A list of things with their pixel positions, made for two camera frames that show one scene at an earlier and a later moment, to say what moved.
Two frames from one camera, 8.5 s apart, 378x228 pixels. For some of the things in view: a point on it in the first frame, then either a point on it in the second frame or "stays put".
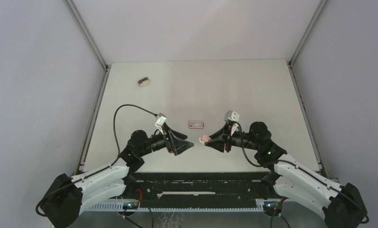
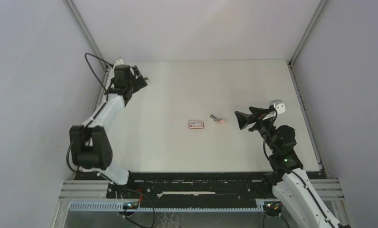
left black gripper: [176, 146] -> [140, 83]
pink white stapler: [204, 138] -> [216, 120]
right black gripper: [219, 145] -> [263, 115]
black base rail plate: [196, 189] stays put
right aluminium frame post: [307, 31] stays put
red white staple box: [196, 124] stays put
